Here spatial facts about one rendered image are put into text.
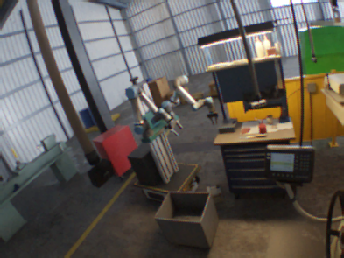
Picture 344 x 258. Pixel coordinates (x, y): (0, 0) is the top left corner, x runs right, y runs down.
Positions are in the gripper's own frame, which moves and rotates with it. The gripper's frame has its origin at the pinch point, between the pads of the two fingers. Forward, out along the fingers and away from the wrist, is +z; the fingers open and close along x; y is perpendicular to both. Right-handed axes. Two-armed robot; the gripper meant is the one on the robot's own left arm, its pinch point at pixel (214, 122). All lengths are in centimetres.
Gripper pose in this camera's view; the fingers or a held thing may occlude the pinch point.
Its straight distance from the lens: 238.0
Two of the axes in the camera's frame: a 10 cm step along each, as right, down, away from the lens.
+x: 8.8, -1.2, -4.6
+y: -3.6, 4.6, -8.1
